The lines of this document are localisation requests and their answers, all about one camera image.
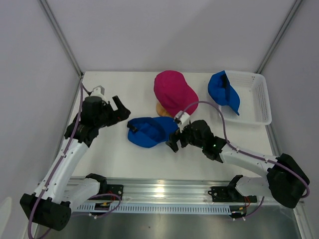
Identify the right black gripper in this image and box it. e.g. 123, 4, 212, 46
166, 121, 205, 152

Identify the blue cap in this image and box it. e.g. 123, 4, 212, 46
208, 71, 240, 116
127, 117, 178, 148

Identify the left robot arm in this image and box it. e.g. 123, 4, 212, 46
20, 95, 131, 231

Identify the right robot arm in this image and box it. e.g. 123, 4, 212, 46
166, 120, 310, 209

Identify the wooden hat stand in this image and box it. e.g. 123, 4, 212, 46
156, 102, 173, 118

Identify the white plastic basket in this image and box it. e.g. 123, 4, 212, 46
219, 70, 272, 125

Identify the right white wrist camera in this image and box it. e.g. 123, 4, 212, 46
174, 111, 190, 126

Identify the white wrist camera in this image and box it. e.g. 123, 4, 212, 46
88, 86, 109, 105
174, 111, 190, 126

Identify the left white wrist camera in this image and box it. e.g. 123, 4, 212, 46
88, 86, 109, 105

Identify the aluminium mounting rail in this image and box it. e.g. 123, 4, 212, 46
107, 178, 228, 205

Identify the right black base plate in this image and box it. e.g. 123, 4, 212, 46
207, 186, 257, 203

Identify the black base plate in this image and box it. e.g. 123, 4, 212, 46
207, 186, 257, 203
106, 184, 124, 199

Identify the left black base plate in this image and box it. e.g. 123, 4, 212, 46
106, 184, 124, 199

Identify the white slotted cable duct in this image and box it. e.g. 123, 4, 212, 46
75, 203, 231, 215

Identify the left frame post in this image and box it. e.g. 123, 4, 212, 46
37, 0, 84, 79

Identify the frame post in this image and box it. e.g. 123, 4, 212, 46
255, 0, 305, 74
37, 0, 84, 79

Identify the right frame post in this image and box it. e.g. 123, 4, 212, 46
255, 0, 305, 74

